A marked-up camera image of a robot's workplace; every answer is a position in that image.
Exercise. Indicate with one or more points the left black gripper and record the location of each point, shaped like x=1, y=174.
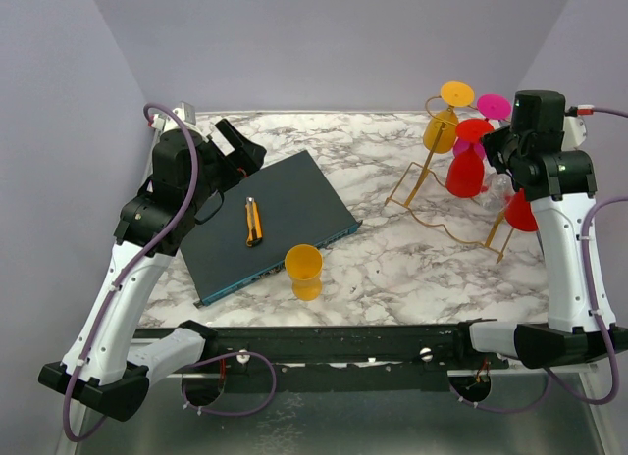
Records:
x=238, y=164

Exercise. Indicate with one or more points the gold wire glass rack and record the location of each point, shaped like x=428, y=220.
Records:
x=421, y=194

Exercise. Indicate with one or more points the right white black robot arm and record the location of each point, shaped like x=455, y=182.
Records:
x=560, y=186

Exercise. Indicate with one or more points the red plastic wine glass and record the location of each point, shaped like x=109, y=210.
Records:
x=466, y=172

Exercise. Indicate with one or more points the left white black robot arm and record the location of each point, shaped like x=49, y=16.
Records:
x=100, y=371

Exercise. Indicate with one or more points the orange utility knife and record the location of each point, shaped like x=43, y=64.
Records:
x=255, y=234

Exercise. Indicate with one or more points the dark blue network switch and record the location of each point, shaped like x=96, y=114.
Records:
x=296, y=204

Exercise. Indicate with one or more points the clear wine glass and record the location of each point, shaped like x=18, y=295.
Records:
x=496, y=192

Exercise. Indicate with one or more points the yellow plastic wine glass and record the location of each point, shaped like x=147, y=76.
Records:
x=304, y=264

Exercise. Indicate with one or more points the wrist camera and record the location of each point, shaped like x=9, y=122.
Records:
x=574, y=127
x=160, y=121

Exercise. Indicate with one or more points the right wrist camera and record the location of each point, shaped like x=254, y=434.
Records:
x=574, y=127

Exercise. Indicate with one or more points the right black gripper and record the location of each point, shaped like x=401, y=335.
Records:
x=492, y=142

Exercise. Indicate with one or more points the magenta plastic wine glass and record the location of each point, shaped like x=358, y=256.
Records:
x=492, y=107

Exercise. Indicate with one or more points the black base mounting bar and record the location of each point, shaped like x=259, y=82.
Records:
x=342, y=359

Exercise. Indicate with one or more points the aluminium extrusion rail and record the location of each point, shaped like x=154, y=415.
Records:
x=212, y=372

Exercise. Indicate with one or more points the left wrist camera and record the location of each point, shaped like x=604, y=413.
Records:
x=160, y=121

